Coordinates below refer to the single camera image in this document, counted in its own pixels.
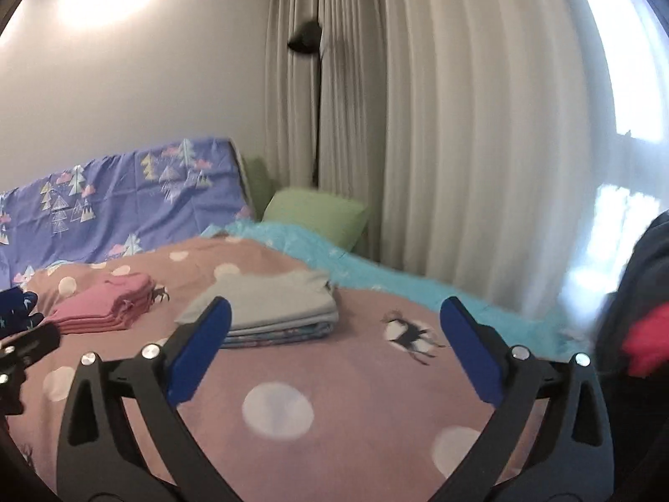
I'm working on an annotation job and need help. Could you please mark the beige pleated curtain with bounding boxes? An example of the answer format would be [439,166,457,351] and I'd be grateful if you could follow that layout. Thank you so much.
[264,0,669,325]

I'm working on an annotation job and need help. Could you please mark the navy star-patterned garment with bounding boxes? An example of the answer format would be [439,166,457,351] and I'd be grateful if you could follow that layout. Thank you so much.
[0,287,45,336]

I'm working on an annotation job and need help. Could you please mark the turquoise bedsheet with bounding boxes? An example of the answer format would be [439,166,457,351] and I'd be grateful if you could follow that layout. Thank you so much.
[201,221,597,356]

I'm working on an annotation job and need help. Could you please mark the grey floral cloth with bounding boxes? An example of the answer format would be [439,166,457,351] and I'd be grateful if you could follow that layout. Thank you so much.
[220,321,335,350]

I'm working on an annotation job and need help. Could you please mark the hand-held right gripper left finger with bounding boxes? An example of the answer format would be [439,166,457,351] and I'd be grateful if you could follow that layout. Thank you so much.
[56,295,246,502]

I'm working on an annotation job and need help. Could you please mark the pink folded clothes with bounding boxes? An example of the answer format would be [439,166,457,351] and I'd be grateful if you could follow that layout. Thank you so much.
[39,272,158,336]

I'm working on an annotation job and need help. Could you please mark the blue tree print sheet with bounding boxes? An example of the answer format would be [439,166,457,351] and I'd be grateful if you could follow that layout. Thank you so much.
[0,137,257,283]

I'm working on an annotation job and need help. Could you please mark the black floor lamp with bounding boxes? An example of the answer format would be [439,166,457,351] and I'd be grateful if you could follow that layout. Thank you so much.
[287,20,327,189]

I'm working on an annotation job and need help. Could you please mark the pale grey long-sleeve shirt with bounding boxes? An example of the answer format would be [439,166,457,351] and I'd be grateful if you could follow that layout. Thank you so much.
[175,269,340,336]

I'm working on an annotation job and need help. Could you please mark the person's dark clothing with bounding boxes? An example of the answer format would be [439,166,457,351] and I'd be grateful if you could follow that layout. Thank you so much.
[596,209,669,377]

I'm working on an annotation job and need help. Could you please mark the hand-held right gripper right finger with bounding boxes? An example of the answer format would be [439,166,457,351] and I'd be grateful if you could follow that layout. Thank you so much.
[439,295,615,502]

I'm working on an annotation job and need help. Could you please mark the green pillow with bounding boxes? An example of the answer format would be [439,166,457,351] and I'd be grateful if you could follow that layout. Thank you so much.
[241,156,280,220]
[261,188,369,252]

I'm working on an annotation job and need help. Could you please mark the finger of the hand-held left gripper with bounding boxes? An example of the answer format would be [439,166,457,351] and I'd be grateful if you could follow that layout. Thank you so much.
[0,323,61,416]

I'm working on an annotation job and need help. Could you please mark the red garment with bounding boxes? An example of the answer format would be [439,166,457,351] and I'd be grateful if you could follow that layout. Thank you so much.
[624,306,669,377]

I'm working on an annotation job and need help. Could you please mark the pink polka dot blanket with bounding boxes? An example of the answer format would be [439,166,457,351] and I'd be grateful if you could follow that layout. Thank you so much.
[0,235,576,502]

